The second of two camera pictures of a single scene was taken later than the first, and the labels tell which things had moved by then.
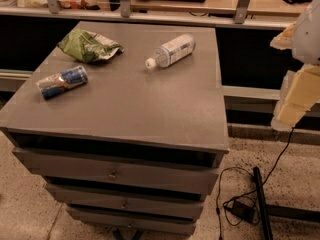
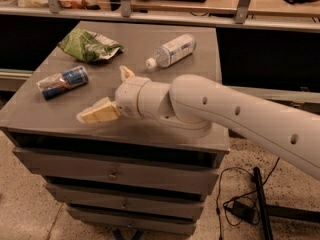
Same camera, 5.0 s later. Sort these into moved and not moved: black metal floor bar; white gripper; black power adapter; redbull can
Moved: white gripper
Not moved: black metal floor bar; redbull can; black power adapter
